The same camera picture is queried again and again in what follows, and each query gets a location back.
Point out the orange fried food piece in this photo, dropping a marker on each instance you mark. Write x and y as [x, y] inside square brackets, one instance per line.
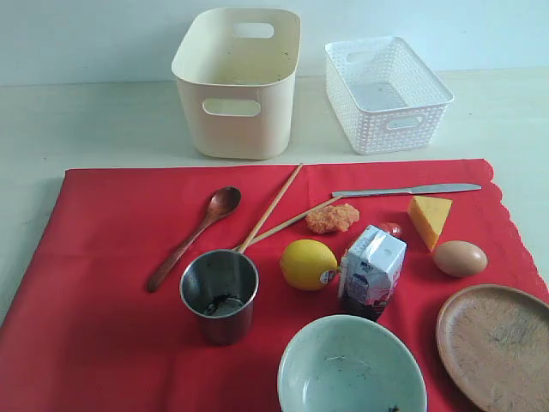
[331, 219]

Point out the yellow lemon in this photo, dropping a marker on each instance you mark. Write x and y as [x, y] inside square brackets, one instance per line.
[308, 265]

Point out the small milk carton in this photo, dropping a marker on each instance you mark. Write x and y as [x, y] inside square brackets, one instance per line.
[369, 271]

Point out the yellow cheese wedge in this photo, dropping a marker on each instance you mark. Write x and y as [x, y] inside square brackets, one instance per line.
[428, 215]

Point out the brown egg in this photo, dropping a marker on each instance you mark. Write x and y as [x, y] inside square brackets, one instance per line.
[459, 258]

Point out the wooden chopstick steep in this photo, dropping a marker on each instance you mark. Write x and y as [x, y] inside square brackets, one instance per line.
[269, 210]

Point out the brown wooden spoon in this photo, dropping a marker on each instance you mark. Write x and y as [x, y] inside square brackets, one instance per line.
[222, 203]

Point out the wooden chopstick flat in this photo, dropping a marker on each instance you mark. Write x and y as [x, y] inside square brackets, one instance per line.
[293, 220]

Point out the stainless steel cup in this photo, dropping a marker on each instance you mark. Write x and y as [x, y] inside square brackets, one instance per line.
[220, 287]

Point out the red cherry tomato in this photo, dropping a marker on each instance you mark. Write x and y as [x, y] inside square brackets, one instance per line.
[391, 228]

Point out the cream plastic bin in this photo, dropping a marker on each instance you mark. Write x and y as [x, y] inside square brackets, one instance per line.
[235, 70]

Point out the red tablecloth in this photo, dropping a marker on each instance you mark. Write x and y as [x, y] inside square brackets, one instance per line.
[84, 334]

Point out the white perforated plastic basket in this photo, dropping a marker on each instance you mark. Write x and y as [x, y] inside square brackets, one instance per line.
[384, 96]

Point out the silver table knife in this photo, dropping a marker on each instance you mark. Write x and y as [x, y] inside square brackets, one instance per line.
[415, 190]

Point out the pale green ceramic bowl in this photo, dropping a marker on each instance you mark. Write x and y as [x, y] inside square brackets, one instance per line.
[348, 363]

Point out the brown wooden plate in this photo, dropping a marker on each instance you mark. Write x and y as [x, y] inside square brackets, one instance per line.
[493, 343]

